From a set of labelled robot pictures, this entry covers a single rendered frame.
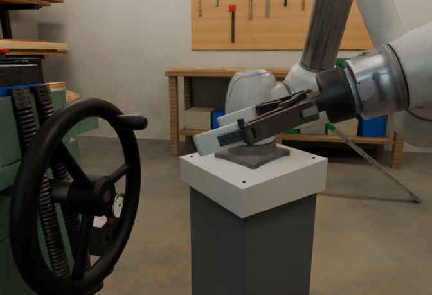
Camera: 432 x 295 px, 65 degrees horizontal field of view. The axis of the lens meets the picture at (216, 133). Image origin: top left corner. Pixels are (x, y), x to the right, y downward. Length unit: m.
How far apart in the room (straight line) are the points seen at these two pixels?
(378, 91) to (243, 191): 0.50
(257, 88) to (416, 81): 0.58
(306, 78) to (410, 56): 0.59
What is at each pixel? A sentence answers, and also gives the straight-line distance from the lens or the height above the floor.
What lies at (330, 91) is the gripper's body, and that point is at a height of 0.97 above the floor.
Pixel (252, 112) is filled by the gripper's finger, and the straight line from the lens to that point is 0.58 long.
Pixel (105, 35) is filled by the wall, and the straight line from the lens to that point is 4.26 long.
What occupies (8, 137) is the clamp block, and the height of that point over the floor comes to 0.91.
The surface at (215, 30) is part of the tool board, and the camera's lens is 3.81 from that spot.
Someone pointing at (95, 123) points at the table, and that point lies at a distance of 0.86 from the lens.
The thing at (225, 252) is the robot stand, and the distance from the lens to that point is 1.09.
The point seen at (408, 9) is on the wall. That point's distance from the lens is 3.96.
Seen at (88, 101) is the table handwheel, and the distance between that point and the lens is 0.51.
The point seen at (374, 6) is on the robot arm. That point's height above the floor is 1.10.
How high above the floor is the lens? 1.02
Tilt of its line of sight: 13 degrees down
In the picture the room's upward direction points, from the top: straight up
